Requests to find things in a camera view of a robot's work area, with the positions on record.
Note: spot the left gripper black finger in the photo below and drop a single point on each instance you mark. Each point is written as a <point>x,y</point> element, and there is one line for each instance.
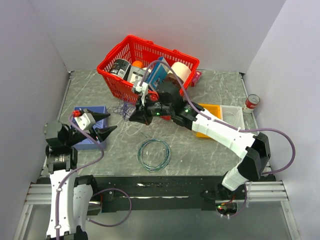
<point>97,116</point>
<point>103,133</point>

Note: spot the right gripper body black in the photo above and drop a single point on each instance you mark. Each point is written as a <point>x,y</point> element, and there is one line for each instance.
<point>158,109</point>

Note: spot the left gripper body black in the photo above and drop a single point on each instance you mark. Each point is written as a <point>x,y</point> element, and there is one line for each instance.
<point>73,137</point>

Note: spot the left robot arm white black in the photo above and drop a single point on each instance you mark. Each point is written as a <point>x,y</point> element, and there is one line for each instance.
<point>70,193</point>

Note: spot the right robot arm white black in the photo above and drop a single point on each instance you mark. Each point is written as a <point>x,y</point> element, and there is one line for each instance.
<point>253,150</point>

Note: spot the brown roll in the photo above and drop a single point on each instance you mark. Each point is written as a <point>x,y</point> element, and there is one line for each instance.
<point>170,77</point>

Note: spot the blue Harrys box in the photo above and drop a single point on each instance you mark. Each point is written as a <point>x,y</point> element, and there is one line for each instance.
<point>158,73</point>

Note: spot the grey labelled pouch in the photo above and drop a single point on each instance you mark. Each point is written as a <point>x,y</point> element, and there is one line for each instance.
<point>135,74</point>

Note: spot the white paper towel roll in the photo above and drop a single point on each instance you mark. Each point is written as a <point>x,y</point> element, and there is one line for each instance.
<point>181,70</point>

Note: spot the orange fruit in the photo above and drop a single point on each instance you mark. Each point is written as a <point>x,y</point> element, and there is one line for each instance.
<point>138,64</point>

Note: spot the black cylindrical can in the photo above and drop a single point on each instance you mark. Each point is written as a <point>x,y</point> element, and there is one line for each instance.
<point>120,68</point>

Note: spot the pink small box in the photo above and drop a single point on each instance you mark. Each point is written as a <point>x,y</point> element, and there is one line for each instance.
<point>195,78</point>

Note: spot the yellow plastic bin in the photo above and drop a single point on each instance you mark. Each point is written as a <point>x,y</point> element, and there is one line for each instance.
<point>214,110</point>

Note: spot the red plastic shopping basket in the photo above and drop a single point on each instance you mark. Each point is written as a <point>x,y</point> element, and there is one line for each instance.
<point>134,48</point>

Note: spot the white plastic bin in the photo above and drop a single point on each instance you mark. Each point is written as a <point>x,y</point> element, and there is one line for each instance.
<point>233,115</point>

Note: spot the red white soup can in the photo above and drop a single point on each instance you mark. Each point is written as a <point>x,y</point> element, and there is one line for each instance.
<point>250,103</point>

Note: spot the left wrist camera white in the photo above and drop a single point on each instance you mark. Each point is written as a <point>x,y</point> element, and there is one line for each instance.
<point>84,119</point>

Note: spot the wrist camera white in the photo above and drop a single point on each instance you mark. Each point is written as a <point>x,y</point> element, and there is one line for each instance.
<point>141,88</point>
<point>84,119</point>

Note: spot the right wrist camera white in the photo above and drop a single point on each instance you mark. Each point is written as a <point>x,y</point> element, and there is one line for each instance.
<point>141,88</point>

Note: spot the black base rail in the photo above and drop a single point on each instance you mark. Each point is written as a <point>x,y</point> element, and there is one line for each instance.
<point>119,193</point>

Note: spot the aluminium frame rail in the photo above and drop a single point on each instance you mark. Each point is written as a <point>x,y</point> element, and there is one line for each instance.
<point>267,191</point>

